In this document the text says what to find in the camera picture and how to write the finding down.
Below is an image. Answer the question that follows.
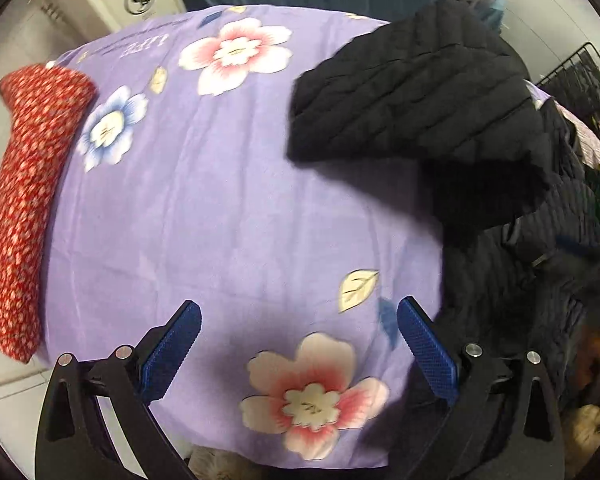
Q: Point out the black quilted jacket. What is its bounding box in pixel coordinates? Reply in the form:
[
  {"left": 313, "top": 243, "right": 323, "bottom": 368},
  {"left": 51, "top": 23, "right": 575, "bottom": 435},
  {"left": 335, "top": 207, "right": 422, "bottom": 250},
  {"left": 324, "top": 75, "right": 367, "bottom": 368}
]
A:
[{"left": 286, "top": 0, "right": 600, "bottom": 480}]

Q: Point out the pink cloth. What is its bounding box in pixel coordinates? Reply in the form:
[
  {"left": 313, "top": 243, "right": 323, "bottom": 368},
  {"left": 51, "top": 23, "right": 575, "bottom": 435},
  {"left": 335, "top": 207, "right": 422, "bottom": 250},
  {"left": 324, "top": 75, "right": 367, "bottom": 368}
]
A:
[{"left": 530, "top": 85, "right": 600, "bottom": 166}]

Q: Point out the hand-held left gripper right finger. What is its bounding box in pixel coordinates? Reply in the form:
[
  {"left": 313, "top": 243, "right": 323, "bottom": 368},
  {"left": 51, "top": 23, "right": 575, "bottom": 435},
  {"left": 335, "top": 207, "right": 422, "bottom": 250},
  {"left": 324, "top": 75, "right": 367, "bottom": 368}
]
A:
[{"left": 396, "top": 296, "right": 566, "bottom": 480}]

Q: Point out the black metal rack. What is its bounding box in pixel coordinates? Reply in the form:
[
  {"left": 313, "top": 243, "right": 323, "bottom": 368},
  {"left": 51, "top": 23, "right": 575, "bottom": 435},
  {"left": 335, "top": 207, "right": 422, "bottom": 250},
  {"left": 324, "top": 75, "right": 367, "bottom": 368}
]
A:
[{"left": 535, "top": 42, "right": 600, "bottom": 106}]

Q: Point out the purple floral bedsheet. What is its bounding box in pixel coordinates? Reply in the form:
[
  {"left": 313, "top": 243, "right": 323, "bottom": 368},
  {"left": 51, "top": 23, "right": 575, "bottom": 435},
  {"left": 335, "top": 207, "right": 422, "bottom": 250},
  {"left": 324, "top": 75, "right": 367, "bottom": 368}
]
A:
[{"left": 42, "top": 4, "right": 551, "bottom": 471}]

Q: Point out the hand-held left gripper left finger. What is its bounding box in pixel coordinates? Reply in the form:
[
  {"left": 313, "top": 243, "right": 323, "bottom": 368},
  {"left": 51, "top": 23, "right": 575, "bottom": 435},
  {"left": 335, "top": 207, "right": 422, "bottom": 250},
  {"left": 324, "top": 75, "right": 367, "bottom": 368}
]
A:
[{"left": 34, "top": 300, "right": 202, "bottom": 480}]

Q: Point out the red floral pillow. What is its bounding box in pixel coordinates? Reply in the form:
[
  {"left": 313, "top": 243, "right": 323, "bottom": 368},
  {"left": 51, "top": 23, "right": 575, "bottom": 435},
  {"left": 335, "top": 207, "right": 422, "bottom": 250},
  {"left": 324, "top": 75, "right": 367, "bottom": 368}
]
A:
[{"left": 0, "top": 64, "right": 98, "bottom": 365}]

